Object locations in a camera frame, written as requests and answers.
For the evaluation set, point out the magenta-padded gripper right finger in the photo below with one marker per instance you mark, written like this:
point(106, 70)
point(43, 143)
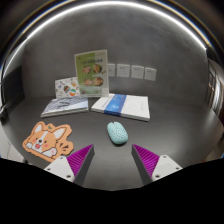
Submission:
point(163, 166)

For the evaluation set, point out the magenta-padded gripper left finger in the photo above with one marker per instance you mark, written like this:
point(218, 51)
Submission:
point(61, 166)

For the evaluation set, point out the mint green perforated computer mouse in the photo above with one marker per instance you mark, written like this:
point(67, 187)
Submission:
point(117, 133)

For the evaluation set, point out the orange corgi-shaped mouse pad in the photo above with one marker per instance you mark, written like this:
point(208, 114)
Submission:
point(43, 140)

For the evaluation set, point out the grey striped book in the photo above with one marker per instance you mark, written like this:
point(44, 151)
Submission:
point(65, 106)

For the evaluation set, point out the white book with blue band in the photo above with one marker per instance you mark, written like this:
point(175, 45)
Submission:
point(133, 106)

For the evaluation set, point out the white card with colourful stickers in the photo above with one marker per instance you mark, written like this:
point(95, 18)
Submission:
point(66, 88)

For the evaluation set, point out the dark flat panel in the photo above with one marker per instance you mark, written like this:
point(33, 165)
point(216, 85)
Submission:
point(13, 88)

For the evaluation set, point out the green menu sign stand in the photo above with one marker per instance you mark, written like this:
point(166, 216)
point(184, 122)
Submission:
point(91, 73)

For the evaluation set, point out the white wall socket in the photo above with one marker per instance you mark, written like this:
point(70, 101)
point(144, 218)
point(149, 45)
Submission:
point(137, 72)
point(150, 74)
point(123, 70)
point(111, 70)

